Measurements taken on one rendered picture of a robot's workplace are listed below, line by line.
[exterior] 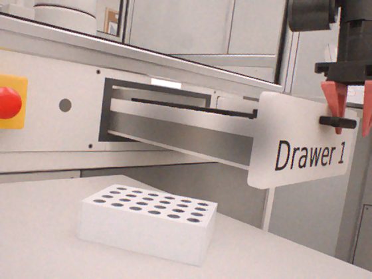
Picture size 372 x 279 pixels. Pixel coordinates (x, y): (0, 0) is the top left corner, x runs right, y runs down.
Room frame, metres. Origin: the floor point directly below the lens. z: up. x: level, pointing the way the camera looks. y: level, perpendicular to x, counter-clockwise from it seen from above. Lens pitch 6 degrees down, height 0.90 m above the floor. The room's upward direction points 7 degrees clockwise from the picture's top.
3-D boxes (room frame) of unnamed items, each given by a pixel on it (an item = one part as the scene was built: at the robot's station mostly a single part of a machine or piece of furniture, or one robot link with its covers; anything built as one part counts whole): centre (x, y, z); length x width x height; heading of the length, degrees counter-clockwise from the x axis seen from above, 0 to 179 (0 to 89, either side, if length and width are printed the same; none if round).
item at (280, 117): (0.49, -0.19, 0.87); 0.29 x 0.02 x 0.11; 137
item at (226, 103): (0.93, -0.18, 0.87); 0.29 x 0.02 x 0.11; 137
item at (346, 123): (0.47, -0.21, 0.91); 0.07 x 0.04 x 0.01; 137
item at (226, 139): (0.64, -0.04, 0.86); 0.40 x 0.26 x 0.06; 47
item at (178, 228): (0.35, 0.02, 0.78); 0.12 x 0.08 x 0.04; 78
